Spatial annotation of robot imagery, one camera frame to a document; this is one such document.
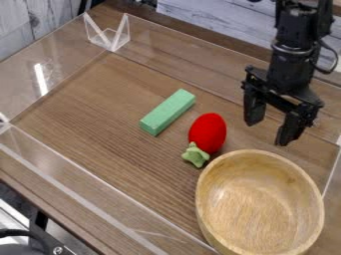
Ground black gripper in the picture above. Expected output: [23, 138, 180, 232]
[240, 46, 323, 146]

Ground red plush strawberry toy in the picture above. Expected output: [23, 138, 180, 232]
[180, 113, 225, 168]

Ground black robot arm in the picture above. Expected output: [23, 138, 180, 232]
[241, 0, 334, 146]

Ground green rectangular block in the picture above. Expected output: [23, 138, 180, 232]
[140, 89, 195, 136]

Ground wooden bowl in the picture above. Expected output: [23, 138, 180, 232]
[195, 149, 324, 255]

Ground clear acrylic tray walls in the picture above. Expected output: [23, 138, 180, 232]
[0, 11, 341, 255]

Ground black table leg bracket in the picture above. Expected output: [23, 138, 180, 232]
[29, 211, 98, 255]

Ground black cable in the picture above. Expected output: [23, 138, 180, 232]
[0, 228, 52, 255]

